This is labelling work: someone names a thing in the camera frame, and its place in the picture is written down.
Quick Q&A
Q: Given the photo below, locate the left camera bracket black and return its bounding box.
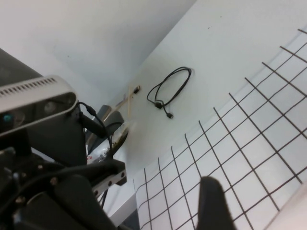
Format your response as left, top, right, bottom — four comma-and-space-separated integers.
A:
0, 105, 87, 168

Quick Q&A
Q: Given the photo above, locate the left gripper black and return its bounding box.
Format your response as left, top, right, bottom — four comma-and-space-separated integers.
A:
0, 148, 127, 230

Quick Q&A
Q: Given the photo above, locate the coiled black cable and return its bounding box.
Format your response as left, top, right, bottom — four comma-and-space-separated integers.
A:
146, 66, 195, 120

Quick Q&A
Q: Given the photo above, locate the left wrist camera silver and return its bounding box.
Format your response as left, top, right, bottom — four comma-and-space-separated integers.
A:
0, 75, 78, 138

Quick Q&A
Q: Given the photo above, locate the dark grey chair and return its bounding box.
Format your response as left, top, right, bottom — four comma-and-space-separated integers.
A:
97, 104, 125, 135

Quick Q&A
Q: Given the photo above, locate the white black-grid cloth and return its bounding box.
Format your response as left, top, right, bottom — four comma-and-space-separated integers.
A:
132, 28, 307, 230

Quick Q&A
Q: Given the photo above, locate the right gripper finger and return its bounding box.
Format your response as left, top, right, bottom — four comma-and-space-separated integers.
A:
196, 176, 237, 230

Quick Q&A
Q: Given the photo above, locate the clear plastic bag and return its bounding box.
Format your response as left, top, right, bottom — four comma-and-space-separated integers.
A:
110, 119, 138, 150

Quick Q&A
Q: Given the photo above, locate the left camera cable black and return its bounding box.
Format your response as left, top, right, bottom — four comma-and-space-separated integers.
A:
77, 102, 115, 156

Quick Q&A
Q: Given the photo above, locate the wooden stick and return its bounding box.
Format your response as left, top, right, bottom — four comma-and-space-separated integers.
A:
105, 85, 142, 119
128, 85, 133, 117

